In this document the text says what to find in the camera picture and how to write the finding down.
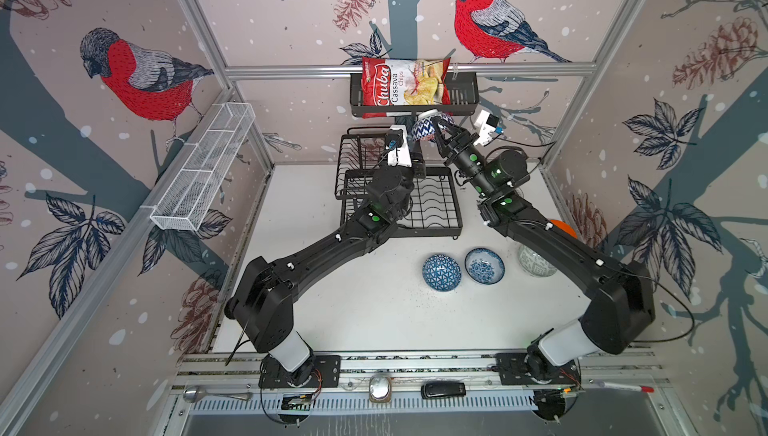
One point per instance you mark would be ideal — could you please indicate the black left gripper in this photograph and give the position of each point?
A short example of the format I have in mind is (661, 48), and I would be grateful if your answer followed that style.
(415, 168)

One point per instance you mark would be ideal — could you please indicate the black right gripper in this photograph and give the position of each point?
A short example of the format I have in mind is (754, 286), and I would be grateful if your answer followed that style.
(461, 152)

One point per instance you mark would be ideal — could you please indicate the orange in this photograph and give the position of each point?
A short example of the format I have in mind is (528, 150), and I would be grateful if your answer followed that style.
(424, 129)

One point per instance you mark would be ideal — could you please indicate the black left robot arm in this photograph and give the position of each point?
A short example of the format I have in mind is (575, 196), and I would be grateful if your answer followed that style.
(263, 301)

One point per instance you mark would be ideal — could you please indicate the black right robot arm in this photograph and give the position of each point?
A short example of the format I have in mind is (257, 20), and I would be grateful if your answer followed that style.
(621, 300)

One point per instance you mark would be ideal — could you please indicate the red cassava chips bag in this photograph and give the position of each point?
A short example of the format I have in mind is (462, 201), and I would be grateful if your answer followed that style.
(390, 83)

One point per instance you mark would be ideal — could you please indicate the blue floral bowl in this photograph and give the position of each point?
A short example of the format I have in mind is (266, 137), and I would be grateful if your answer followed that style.
(484, 266)

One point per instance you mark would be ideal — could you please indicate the orange plastic bowl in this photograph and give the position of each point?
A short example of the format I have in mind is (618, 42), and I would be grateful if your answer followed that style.
(565, 227)

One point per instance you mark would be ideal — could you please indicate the green grey patterned bowl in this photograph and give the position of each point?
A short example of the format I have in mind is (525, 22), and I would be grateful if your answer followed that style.
(534, 264)

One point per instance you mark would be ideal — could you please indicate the silver bell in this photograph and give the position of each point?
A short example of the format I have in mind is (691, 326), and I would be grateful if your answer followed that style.
(380, 388)

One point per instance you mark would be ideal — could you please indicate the black remote fob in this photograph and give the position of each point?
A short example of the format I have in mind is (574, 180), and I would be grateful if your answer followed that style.
(443, 389)

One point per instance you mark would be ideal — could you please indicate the red white pen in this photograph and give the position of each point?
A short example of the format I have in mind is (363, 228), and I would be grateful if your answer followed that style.
(623, 387)

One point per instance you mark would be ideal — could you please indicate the metal ladle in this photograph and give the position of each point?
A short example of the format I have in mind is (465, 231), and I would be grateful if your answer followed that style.
(195, 394)

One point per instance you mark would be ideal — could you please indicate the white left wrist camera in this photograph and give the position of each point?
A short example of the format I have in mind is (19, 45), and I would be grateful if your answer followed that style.
(397, 145)

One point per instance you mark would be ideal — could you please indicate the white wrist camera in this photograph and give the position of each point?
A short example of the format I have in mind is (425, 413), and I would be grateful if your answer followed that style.
(489, 128)
(397, 145)

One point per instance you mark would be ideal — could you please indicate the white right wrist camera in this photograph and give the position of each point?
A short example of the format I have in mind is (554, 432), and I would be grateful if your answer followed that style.
(489, 128)

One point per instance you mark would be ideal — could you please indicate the black wire dish rack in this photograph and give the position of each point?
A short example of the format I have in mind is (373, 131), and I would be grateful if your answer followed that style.
(364, 181)

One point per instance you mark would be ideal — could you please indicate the black wall shelf basket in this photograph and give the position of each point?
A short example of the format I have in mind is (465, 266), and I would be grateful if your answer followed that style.
(462, 90)

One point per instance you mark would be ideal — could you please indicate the white wire wall basket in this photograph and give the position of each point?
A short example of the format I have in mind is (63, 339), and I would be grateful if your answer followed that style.
(186, 202)

